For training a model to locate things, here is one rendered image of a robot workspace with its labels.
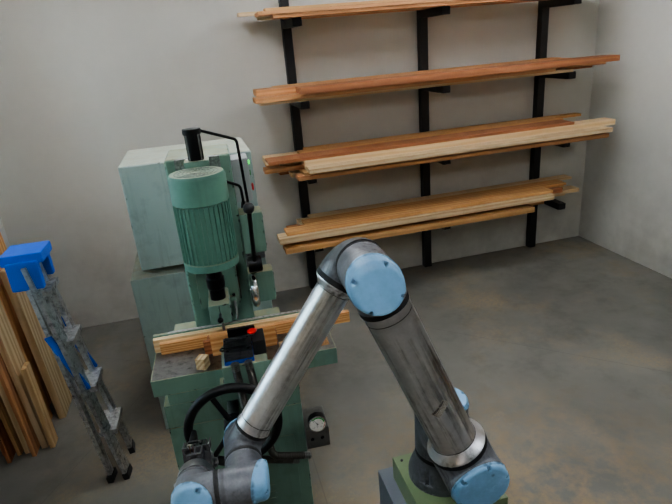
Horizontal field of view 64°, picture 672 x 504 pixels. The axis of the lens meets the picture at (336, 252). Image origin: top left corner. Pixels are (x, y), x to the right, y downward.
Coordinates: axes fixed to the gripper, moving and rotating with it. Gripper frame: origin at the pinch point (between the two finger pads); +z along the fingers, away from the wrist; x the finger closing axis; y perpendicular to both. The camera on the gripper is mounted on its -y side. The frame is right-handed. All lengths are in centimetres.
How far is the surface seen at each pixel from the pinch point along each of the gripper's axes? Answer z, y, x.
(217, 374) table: 19.0, 17.4, -5.8
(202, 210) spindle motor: 9, 69, -10
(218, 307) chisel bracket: 23.6, 38.2, -9.1
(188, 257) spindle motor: 16, 56, -3
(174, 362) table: 27.1, 22.2, 7.9
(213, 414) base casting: 24.0, 3.5, -2.2
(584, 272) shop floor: 224, -1, -280
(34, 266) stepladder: 74, 61, 62
